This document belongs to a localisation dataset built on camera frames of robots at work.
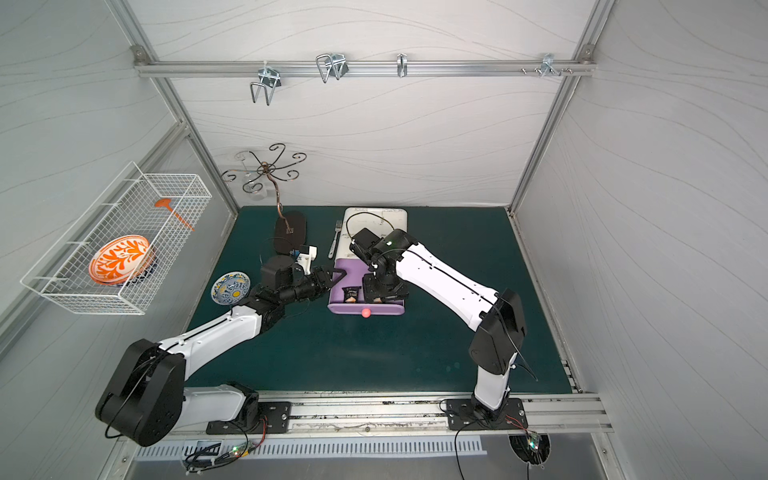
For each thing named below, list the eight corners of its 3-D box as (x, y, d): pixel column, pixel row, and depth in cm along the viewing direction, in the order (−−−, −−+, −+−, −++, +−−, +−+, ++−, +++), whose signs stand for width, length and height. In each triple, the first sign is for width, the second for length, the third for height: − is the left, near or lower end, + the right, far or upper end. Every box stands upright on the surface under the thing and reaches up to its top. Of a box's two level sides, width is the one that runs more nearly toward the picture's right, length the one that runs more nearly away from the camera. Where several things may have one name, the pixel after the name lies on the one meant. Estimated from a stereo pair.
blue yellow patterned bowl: (220, 310, 94) (213, 303, 90) (213, 289, 99) (206, 282, 95) (255, 293, 98) (250, 285, 95) (247, 273, 103) (242, 265, 100)
